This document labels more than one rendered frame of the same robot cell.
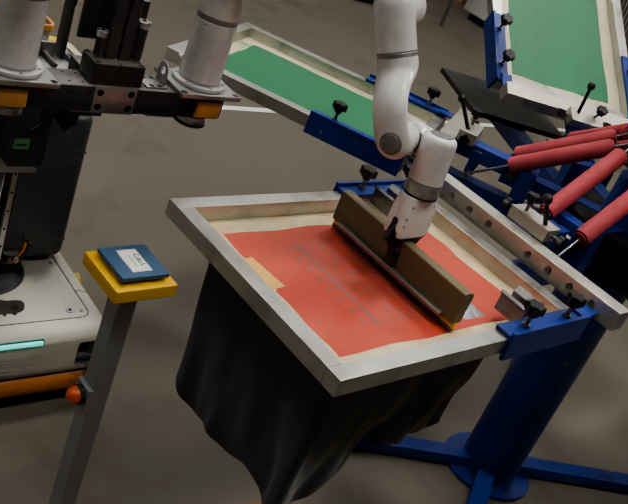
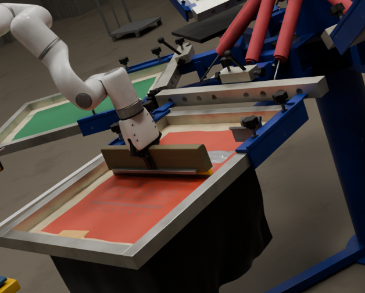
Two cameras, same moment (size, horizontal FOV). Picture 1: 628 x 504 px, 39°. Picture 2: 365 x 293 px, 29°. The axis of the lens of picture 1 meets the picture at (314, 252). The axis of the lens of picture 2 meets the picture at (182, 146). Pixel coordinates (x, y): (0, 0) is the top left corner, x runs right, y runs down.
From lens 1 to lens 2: 0.53 m
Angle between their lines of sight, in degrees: 9
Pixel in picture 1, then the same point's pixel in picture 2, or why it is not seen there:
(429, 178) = (124, 100)
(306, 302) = (106, 229)
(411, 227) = (142, 136)
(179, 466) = not seen: outside the picture
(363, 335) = (150, 221)
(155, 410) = not seen: outside the picture
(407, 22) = (36, 28)
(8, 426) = not seen: outside the picture
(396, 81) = (57, 64)
